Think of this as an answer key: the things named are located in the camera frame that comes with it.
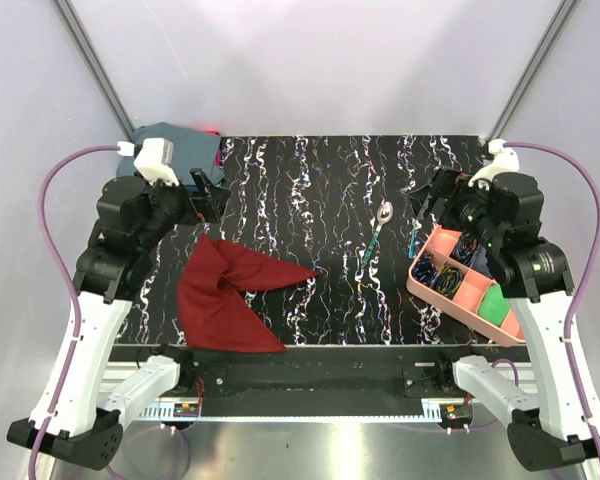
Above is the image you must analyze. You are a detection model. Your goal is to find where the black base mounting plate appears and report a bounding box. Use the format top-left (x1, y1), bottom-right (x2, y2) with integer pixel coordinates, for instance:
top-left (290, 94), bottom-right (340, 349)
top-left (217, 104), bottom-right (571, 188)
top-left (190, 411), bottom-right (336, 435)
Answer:
top-left (144, 344), bottom-right (496, 419)

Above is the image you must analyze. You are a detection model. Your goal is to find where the blue dotted rolled sock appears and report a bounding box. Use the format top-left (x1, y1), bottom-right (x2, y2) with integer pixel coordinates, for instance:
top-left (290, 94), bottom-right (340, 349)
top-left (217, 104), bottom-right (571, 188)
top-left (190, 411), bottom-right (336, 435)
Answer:
top-left (411, 253), bottom-right (438, 286)

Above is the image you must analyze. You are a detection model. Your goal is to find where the yellow blue rolled sock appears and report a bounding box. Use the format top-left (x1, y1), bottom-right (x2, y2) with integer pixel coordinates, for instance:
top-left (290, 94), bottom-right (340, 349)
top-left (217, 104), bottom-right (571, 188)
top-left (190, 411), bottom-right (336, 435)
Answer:
top-left (432, 264), bottom-right (464, 298)

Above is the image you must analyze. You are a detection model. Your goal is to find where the folded grey-blue cloth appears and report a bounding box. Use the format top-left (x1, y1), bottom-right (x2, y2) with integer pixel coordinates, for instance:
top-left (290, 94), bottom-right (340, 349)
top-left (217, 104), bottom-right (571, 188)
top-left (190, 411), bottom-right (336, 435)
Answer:
top-left (133, 122), bottom-right (225, 186)

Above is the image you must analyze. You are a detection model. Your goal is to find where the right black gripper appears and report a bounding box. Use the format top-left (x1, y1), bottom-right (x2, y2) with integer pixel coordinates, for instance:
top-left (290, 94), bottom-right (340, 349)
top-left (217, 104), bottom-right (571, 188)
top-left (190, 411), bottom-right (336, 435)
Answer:
top-left (405, 164), bottom-right (501, 247)

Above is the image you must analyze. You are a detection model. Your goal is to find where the folded pink cloth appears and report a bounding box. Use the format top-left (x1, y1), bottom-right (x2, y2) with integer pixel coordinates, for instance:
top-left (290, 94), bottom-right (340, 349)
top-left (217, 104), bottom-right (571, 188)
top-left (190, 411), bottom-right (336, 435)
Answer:
top-left (196, 129), bottom-right (222, 167)

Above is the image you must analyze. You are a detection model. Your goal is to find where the pink divided organizer tray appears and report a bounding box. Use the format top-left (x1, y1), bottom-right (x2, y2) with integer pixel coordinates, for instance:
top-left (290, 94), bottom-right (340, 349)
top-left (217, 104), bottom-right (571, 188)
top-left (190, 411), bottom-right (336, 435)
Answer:
top-left (406, 226), bottom-right (525, 347)

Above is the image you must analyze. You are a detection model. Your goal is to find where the fork with teal handle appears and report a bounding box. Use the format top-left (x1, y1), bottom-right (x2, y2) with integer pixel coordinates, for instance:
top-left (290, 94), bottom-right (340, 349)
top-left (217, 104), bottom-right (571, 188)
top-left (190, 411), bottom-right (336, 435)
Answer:
top-left (408, 219), bottom-right (422, 260)

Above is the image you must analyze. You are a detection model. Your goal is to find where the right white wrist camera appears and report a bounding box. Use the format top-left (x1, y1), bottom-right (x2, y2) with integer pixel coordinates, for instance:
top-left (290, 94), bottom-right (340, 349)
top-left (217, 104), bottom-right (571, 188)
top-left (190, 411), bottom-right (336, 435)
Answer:
top-left (468, 139), bottom-right (520, 188)

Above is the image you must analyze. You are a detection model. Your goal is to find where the aluminium frame post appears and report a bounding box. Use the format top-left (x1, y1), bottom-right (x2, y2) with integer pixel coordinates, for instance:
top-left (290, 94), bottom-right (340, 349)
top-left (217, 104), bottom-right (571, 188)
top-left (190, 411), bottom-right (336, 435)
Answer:
top-left (486, 0), bottom-right (581, 140)
top-left (50, 0), bottom-right (135, 140)

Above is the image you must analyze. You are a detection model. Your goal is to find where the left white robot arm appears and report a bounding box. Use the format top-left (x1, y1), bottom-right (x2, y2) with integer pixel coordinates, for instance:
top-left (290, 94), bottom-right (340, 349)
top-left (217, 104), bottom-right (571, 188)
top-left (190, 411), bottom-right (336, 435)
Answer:
top-left (7, 169), bottom-right (231, 470)

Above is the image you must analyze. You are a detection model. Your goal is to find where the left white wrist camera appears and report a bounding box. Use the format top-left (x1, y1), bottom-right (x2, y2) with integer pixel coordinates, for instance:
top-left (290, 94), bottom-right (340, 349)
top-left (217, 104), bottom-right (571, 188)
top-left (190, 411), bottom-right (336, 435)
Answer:
top-left (116, 138), bottom-right (180, 186)

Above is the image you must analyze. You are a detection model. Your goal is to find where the right aluminium frame post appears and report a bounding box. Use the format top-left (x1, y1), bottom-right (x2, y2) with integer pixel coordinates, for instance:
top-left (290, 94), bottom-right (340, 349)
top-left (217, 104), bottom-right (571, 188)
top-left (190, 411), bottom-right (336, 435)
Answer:
top-left (486, 0), bottom-right (581, 140)

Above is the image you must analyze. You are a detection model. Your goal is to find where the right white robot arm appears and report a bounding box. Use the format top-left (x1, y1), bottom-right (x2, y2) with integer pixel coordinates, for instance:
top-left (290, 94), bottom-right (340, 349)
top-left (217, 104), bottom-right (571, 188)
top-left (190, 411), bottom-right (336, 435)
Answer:
top-left (407, 169), bottom-right (600, 479)

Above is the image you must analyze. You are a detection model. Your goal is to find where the dark patterned rolled sock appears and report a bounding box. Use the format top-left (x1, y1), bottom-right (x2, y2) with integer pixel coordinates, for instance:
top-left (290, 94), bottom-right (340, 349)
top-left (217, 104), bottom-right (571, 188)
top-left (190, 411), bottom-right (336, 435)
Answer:
top-left (452, 233), bottom-right (481, 266)

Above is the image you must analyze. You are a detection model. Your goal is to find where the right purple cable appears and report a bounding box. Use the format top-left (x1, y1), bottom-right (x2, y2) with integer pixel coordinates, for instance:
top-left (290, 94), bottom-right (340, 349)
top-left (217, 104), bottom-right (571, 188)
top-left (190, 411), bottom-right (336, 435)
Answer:
top-left (504, 141), bottom-right (600, 480)

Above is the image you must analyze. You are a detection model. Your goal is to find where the silver spoon patterned handle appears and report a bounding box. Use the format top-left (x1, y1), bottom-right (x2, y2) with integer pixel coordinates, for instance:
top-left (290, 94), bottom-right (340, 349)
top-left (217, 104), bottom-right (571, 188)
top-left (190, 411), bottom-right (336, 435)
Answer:
top-left (361, 202), bottom-right (394, 268)

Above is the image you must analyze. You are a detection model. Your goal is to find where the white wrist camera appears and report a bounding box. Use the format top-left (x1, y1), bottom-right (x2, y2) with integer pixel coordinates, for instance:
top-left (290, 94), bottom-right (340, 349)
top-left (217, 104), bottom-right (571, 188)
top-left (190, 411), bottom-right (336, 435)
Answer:
top-left (116, 138), bottom-right (180, 186)
top-left (468, 139), bottom-right (520, 188)

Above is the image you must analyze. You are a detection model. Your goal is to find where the dark red cloth napkin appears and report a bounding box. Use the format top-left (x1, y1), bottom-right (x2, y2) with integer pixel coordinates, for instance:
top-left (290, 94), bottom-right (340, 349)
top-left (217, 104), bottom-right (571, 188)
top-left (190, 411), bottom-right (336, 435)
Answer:
top-left (178, 234), bottom-right (317, 353)

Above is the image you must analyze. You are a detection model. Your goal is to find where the grey-blue rolled sock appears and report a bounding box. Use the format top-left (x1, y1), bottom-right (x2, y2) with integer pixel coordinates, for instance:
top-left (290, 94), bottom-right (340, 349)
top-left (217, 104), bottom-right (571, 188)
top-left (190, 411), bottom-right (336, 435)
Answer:
top-left (471, 248), bottom-right (492, 278)

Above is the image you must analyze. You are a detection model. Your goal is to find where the left aluminium frame post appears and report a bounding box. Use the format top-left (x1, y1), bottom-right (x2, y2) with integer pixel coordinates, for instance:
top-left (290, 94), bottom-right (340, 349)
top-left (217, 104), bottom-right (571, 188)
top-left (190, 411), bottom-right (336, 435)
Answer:
top-left (50, 0), bottom-right (135, 140)

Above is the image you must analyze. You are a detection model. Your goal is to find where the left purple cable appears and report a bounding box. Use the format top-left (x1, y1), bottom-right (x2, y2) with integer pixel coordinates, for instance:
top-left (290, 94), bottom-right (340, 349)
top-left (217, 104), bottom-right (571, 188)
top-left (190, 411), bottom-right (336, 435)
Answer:
top-left (28, 143), bottom-right (131, 480)

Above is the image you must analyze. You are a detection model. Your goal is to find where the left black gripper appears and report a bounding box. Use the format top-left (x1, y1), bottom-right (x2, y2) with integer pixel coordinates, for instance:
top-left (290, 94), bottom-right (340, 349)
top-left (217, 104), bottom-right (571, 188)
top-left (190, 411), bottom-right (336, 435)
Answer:
top-left (138, 167), bottom-right (231, 249)

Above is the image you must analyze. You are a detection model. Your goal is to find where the purple cable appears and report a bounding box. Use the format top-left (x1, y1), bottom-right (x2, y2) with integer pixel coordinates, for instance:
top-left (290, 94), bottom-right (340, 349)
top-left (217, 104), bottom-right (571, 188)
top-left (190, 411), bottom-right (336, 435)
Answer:
top-left (504, 141), bottom-right (600, 480)
top-left (28, 143), bottom-right (131, 480)

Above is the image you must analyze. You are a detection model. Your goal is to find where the green rolled sock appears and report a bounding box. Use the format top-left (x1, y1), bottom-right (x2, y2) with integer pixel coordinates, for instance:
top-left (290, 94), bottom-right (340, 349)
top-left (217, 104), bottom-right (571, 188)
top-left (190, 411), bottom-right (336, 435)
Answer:
top-left (477, 284), bottom-right (510, 327)

